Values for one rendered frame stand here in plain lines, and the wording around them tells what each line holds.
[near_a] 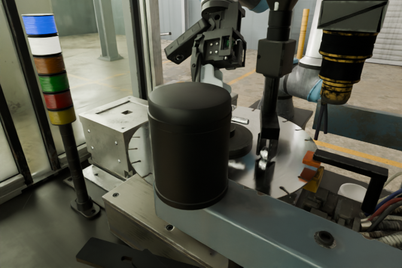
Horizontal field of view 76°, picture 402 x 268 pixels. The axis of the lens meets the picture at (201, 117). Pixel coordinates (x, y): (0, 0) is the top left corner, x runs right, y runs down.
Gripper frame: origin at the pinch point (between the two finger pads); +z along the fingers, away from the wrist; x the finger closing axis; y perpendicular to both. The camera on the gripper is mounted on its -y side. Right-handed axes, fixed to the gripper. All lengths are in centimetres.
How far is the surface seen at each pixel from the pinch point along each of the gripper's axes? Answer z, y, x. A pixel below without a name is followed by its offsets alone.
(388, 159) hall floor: 3, 47, 217
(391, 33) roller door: -241, 77, 531
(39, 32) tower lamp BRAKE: -7.7, -16.8, -23.6
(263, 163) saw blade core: 9.6, 14.2, -3.1
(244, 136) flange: 5.4, 9.4, 0.1
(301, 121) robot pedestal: -6, 8, 62
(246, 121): 3.1, 10.8, -2.9
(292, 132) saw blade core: 3.6, 15.8, 8.1
